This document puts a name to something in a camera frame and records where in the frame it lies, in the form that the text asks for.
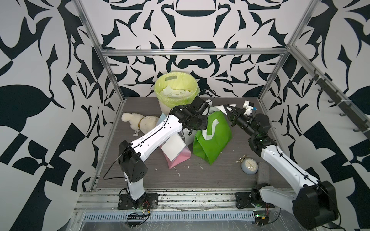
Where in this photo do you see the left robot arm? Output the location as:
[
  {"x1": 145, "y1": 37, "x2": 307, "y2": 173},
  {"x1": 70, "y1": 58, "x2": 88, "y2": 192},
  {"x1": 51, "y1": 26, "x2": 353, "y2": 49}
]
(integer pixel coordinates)
[{"x1": 118, "y1": 96, "x2": 210, "y2": 205}]

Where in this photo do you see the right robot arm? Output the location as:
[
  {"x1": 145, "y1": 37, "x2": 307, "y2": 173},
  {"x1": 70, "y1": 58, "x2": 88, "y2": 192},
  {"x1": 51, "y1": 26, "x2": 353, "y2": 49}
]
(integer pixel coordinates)
[{"x1": 223, "y1": 105, "x2": 342, "y2": 230}]

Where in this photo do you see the white paper bag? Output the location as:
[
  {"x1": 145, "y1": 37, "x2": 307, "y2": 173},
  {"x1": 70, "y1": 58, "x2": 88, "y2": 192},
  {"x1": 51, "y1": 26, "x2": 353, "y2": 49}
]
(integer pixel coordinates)
[{"x1": 179, "y1": 105, "x2": 227, "y2": 146}]

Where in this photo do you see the white bin with green liner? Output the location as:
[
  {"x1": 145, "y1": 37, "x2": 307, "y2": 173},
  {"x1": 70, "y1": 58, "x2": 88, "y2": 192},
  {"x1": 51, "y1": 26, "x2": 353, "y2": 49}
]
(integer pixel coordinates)
[{"x1": 154, "y1": 72, "x2": 200, "y2": 115}]

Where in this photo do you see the green paper bag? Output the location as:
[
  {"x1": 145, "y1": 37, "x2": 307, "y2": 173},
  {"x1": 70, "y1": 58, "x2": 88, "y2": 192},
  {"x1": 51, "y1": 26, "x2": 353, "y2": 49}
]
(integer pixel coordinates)
[{"x1": 193, "y1": 111, "x2": 232, "y2": 165}]

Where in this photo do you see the white receipt on pink bag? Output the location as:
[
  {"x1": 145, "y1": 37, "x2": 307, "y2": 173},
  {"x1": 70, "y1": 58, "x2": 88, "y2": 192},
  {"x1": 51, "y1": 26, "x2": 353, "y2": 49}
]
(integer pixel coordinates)
[{"x1": 161, "y1": 133, "x2": 186, "y2": 162}]

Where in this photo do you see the pink and blue paper bag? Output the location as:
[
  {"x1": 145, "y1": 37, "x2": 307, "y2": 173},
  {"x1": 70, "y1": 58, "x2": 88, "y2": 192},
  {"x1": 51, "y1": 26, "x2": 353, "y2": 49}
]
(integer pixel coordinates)
[{"x1": 160, "y1": 129, "x2": 194, "y2": 169}]

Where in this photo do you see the small round alarm clock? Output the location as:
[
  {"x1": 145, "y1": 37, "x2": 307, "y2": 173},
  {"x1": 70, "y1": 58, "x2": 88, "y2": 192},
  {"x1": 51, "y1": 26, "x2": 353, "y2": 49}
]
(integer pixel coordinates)
[{"x1": 236, "y1": 155, "x2": 258, "y2": 175}]

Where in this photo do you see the cream plush toy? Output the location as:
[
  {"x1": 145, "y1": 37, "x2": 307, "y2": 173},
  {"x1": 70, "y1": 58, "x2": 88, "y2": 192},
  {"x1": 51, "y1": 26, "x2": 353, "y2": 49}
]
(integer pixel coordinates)
[{"x1": 121, "y1": 113, "x2": 159, "y2": 137}]

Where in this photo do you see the grey sponge block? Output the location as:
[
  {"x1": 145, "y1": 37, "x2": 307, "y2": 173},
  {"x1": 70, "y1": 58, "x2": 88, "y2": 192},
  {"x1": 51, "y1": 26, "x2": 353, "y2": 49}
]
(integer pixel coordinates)
[{"x1": 256, "y1": 162, "x2": 270, "y2": 185}]

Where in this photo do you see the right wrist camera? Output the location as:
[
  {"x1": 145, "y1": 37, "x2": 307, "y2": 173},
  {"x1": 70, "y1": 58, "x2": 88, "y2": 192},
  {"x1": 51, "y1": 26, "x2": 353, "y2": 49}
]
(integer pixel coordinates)
[{"x1": 243, "y1": 101, "x2": 257, "y2": 116}]

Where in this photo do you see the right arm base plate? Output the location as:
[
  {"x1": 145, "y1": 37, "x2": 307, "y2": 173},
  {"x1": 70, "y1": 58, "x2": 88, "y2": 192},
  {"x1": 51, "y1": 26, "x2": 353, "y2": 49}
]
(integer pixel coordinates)
[{"x1": 235, "y1": 193, "x2": 275, "y2": 209}]

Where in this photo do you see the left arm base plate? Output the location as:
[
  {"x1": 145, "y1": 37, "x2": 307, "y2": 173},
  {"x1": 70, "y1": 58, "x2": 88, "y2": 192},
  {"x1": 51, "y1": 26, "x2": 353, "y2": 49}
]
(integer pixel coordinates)
[{"x1": 118, "y1": 193, "x2": 159, "y2": 210}]

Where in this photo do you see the wall hook rail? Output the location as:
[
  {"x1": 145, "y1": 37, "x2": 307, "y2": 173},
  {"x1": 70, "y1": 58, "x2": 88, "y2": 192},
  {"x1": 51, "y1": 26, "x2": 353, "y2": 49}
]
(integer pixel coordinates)
[{"x1": 309, "y1": 69, "x2": 370, "y2": 140}]

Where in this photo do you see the aluminium frame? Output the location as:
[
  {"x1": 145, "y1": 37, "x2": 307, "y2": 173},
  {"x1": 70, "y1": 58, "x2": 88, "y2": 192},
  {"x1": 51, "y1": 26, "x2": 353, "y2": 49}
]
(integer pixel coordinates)
[{"x1": 72, "y1": 0, "x2": 370, "y2": 191}]

